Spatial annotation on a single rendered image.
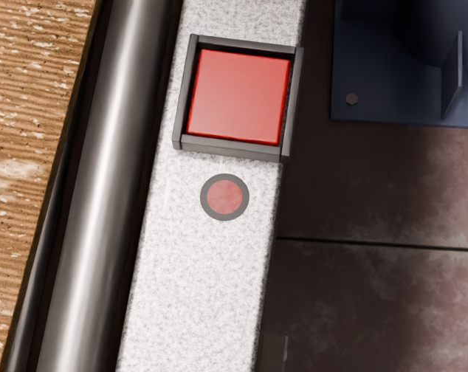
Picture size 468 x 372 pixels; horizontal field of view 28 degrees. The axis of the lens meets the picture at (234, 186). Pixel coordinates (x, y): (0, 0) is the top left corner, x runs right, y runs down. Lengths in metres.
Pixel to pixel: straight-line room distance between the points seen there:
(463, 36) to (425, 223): 0.31
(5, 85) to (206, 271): 0.18
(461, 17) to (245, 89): 0.91
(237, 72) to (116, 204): 0.12
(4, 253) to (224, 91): 0.17
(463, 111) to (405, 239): 0.24
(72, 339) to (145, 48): 0.20
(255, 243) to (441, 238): 0.99
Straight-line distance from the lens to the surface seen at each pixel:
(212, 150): 0.59
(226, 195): 0.59
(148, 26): 0.64
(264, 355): 0.65
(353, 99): 1.59
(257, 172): 0.59
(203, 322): 0.57
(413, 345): 1.51
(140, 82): 0.62
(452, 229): 1.56
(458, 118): 1.61
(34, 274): 0.60
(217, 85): 0.60
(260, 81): 0.60
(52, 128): 0.60
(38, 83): 0.61
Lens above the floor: 1.48
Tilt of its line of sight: 73 degrees down
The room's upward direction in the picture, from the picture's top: 5 degrees counter-clockwise
